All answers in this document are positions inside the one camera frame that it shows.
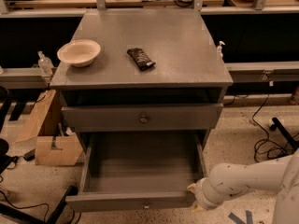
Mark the white paper bowl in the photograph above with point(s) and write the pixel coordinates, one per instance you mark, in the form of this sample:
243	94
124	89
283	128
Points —
79	53

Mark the black stand leg right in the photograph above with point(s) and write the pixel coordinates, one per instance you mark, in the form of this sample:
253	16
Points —
277	124

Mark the grey top drawer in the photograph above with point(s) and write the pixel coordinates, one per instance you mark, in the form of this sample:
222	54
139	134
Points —
126	118

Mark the black snack packet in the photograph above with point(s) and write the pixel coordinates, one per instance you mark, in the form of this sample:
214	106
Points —
141	59

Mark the brown cardboard box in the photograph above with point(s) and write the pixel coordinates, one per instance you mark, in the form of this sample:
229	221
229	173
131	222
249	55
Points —
45	126

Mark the black office chair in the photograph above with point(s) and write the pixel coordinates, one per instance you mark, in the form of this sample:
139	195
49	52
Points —
6	101

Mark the white pump bottle right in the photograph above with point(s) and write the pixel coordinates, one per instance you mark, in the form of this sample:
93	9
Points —
219	48

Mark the clear sanitizer bottle left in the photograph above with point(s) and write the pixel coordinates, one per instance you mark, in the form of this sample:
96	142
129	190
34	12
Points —
45	63

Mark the grey drawer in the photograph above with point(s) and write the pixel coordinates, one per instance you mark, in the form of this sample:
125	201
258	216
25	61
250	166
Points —
126	118
139	170

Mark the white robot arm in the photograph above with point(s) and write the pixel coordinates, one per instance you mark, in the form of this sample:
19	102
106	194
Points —
227	181

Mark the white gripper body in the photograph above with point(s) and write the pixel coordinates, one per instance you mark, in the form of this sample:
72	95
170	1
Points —
202	192

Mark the grey drawer cabinet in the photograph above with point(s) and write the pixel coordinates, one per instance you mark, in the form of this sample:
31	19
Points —
188	69

